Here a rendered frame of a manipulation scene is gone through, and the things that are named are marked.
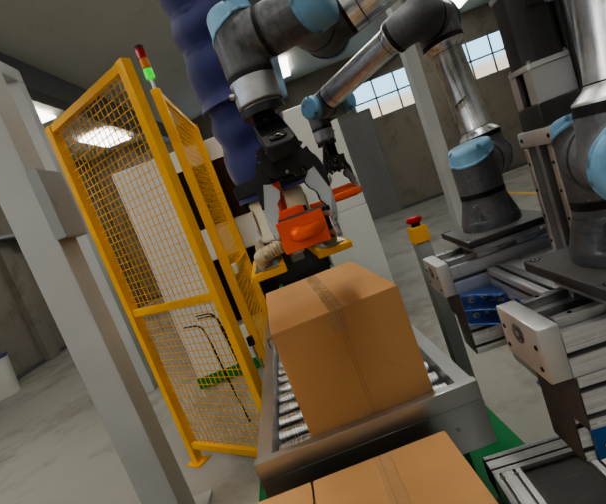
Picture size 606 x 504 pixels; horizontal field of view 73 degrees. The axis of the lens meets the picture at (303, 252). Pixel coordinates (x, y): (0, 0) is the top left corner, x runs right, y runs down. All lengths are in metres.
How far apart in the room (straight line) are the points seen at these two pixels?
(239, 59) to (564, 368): 0.66
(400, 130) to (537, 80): 10.09
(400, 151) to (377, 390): 9.87
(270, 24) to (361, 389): 1.01
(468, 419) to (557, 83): 0.93
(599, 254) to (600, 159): 0.21
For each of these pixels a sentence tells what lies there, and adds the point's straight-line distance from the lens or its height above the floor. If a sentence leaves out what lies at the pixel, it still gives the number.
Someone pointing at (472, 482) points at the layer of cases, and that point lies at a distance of 1.15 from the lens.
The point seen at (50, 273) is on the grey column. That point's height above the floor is 1.35.
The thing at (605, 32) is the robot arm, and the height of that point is 1.35.
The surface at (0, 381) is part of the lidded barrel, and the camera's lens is 7.76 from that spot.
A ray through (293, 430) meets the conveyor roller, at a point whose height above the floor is 0.54.
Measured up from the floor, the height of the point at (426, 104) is 1.67.
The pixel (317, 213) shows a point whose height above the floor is 1.26.
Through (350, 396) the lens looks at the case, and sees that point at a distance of 1.32.
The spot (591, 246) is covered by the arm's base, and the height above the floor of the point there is 1.07.
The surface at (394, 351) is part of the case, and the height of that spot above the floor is 0.76.
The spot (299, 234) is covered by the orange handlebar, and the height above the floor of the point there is 1.24.
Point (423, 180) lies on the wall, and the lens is 11.08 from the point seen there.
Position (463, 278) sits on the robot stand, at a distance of 1.19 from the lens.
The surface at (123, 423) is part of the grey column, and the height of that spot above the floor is 0.61.
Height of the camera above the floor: 1.30
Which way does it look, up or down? 8 degrees down
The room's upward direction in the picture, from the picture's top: 20 degrees counter-clockwise
